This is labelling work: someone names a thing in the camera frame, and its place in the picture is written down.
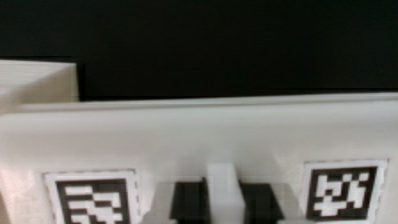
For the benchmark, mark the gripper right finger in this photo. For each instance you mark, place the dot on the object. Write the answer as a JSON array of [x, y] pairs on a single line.
[[262, 212]]

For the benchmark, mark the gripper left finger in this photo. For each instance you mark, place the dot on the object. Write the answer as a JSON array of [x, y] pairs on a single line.
[[188, 207]]

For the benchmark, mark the white cabinet top block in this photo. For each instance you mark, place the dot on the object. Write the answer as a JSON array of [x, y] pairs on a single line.
[[271, 134]]

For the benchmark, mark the white workspace border frame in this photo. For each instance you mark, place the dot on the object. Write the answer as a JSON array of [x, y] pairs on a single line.
[[35, 83]]

